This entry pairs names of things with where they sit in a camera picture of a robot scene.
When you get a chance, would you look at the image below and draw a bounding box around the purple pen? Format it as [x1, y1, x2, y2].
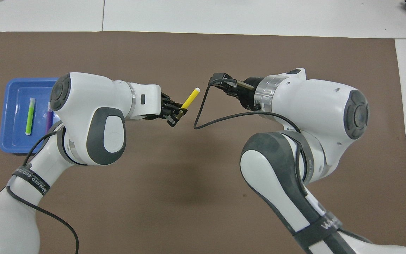
[45, 102, 54, 134]

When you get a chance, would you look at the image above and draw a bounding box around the yellow pen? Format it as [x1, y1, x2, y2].
[181, 87, 201, 110]

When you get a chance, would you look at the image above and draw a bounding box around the brown table mat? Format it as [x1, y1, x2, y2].
[0, 31, 406, 254]

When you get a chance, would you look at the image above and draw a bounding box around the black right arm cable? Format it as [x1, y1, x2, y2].
[193, 78, 309, 184]

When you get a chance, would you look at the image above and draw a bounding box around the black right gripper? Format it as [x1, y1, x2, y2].
[208, 73, 262, 111]

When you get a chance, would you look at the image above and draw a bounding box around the green pen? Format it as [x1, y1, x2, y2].
[25, 98, 35, 135]

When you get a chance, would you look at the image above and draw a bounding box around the blue plastic tray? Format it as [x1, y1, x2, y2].
[0, 78, 60, 156]

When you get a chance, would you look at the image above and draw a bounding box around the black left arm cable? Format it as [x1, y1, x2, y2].
[6, 131, 80, 254]

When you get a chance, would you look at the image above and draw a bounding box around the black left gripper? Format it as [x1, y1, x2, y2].
[141, 92, 189, 127]

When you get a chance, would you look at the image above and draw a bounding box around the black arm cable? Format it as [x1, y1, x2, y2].
[6, 131, 80, 254]
[193, 78, 309, 184]

